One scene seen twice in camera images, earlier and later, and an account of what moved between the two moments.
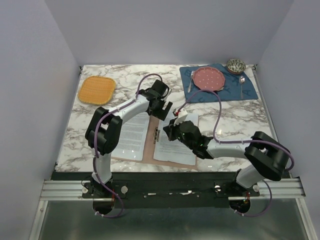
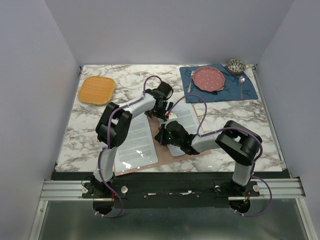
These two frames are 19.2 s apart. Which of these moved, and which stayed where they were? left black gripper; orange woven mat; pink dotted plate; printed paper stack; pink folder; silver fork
Moved: printed paper stack; pink folder
Stayed: pink dotted plate; left black gripper; silver fork; orange woven mat
